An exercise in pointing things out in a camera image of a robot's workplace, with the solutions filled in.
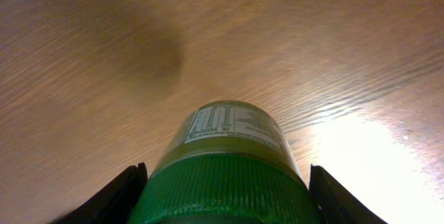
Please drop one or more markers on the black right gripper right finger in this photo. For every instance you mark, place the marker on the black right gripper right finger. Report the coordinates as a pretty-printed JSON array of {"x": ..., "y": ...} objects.
[{"x": 334, "y": 203}]

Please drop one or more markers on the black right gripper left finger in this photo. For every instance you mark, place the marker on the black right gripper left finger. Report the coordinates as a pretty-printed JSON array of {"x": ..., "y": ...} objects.
[{"x": 113, "y": 203}]

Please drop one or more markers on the green lid jar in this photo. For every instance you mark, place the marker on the green lid jar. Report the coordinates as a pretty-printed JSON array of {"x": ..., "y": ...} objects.
[{"x": 229, "y": 163}]

